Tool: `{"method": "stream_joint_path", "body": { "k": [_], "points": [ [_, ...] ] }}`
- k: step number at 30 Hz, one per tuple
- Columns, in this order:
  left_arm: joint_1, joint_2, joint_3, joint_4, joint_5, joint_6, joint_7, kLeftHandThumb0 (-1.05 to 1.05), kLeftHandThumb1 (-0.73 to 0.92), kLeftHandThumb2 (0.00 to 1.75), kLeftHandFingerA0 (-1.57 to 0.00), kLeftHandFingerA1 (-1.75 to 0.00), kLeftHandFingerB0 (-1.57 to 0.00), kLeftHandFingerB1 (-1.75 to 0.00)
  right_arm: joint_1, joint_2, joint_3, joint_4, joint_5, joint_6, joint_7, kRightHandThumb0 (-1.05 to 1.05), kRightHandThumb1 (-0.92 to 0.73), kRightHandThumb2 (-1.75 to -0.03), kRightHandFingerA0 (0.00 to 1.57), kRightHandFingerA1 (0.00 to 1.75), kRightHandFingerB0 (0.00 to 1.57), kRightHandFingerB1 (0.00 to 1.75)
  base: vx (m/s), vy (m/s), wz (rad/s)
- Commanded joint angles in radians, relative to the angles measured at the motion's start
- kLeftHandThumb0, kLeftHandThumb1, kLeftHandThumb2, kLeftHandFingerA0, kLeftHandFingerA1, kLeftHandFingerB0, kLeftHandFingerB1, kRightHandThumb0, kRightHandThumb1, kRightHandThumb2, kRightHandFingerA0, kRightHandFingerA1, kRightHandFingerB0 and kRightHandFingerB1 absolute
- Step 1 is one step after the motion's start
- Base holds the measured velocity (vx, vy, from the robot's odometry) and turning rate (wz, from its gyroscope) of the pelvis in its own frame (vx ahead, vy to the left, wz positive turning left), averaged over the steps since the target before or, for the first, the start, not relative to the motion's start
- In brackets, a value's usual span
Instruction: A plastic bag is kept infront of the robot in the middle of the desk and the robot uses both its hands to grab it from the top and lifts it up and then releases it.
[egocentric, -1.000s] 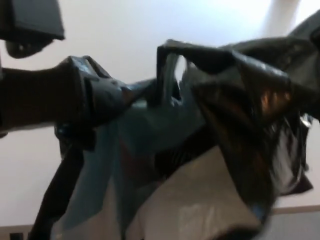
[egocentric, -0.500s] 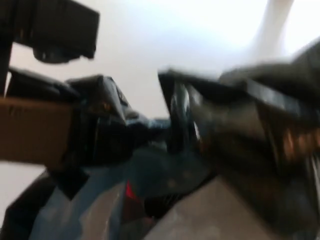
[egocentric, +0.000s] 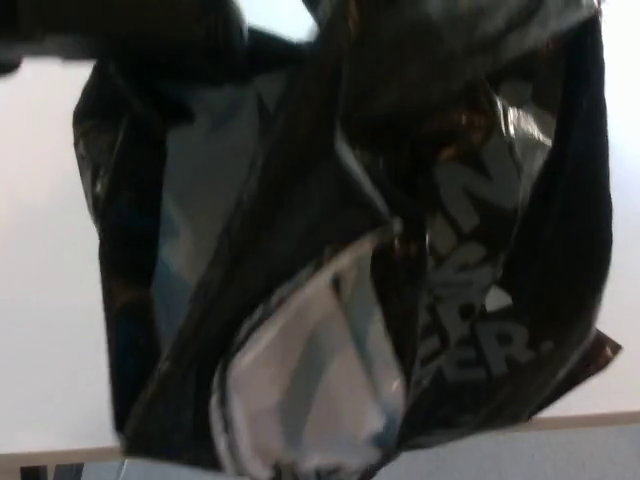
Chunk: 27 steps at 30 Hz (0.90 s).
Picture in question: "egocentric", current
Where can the black plastic bag white logo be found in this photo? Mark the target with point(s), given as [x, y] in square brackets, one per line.
[310, 210]

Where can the black metal frame under table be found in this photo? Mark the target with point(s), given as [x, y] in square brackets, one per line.
[55, 472]

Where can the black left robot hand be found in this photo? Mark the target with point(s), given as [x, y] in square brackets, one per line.
[125, 27]

